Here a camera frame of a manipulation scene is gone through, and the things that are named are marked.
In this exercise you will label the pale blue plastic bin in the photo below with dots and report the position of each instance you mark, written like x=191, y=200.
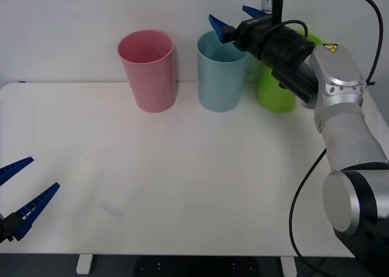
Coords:
x=217, y=88

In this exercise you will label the white table leg bracket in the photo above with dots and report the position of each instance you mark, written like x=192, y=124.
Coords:
x=83, y=264
x=287, y=266

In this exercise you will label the green plastic bin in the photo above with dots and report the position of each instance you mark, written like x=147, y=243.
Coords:
x=273, y=97

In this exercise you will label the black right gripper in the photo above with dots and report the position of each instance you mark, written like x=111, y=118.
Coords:
x=250, y=35

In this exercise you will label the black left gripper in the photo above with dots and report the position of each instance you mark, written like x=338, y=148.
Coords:
x=1, y=228

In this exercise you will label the pink plastic bin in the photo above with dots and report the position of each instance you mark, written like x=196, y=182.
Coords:
x=152, y=85

